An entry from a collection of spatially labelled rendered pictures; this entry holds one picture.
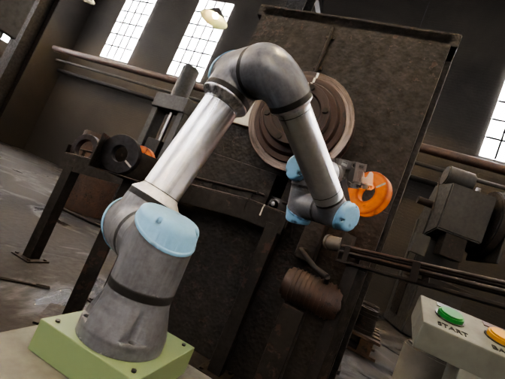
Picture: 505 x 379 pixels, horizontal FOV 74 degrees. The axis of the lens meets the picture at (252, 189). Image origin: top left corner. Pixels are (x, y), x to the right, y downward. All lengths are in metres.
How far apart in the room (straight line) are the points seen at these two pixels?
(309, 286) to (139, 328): 0.74
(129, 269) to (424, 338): 0.48
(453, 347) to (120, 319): 0.52
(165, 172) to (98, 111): 10.53
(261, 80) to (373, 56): 1.17
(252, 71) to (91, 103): 10.91
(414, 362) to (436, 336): 0.18
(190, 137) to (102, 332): 0.39
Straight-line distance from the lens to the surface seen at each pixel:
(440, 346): 0.65
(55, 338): 0.65
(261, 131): 1.51
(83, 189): 4.05
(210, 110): 0.75
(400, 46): 1.85
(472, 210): 5.72
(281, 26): 2.00
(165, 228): 0.57
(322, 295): 1.22
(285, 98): 0.70
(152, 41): 11.28
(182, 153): 0.72
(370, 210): 1.15
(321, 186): 0.80
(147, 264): 0.58
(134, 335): 0.61
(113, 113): 10.83
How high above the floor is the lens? 0.62
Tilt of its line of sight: 5 degrees up
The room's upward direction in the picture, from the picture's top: 23 degrees clockwise
